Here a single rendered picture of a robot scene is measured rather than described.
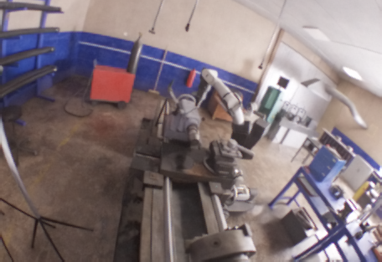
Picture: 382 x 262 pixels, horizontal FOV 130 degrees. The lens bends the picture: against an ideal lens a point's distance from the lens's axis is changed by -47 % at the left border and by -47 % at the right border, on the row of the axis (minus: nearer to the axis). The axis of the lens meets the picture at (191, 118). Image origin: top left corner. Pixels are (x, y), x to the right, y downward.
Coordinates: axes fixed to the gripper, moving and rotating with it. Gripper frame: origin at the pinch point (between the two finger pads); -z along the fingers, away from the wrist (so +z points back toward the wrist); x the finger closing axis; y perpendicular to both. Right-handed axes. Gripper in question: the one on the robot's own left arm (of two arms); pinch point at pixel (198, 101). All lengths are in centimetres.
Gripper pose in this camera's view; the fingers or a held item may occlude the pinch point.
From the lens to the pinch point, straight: 128.9
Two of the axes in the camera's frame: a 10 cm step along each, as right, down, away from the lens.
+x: 3.8, -2.7, 8.8
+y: -8.6, -4.4, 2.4
